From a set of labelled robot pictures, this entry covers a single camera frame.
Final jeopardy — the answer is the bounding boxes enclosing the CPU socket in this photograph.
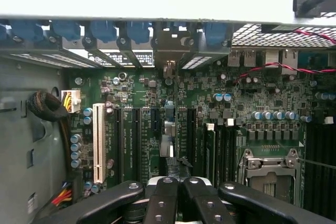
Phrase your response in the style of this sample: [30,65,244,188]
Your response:
[238,147,303,204]

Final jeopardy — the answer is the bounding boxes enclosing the short black expansion slot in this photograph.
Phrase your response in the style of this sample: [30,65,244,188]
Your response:
[150,108,160,133]

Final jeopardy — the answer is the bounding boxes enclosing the white expansion slot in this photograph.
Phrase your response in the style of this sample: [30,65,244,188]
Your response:
[92,102,107,185]

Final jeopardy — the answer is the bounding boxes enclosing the green motherboard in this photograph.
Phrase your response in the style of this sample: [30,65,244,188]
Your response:
[62,48,336,219]

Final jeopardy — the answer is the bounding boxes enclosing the white power connector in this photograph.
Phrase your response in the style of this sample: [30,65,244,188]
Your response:
[61,90,81,114]

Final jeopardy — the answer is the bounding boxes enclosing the black plastic latch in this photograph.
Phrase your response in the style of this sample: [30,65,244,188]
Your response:
[292,0,332,18]

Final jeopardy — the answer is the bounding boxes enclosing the red yellow wires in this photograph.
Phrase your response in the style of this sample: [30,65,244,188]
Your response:
[51,181,74,207]

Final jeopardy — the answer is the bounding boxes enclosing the black braided wire bundle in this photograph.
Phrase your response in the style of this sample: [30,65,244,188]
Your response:
[27,90,71,156]

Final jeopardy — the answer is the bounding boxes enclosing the red black twisted wire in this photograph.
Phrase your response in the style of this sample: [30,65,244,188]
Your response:
[293,28,336,46]
[232,62,336,86]

